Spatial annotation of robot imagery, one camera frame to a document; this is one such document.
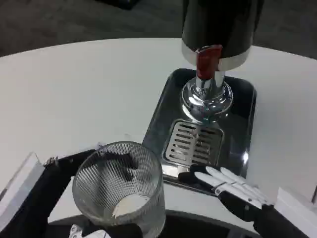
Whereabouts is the steel drip tray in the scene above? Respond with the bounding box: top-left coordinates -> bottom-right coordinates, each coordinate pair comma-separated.
141,68 -> 258,197

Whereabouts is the clear ribbed glass cup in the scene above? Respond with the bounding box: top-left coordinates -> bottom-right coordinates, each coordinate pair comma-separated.
72,140 -> 166,238

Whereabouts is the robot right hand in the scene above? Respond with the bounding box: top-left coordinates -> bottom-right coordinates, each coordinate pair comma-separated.
178,165 -> 317,238

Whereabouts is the slotted steel drain grid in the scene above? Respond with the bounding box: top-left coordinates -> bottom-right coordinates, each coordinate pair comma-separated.
162,119 -> 224,166

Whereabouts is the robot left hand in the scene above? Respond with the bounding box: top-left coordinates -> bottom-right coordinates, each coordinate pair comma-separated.
0,143 -> 143,238

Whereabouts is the black steel drink dispenser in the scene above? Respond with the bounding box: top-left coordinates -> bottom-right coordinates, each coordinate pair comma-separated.
180,0 -> 264,124

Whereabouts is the red tap handle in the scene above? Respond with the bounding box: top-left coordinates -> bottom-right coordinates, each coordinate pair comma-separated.
195,44 -> 223,80

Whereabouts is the black robot torso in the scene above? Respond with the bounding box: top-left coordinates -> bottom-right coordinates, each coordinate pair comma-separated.
48,209 -> 302,238

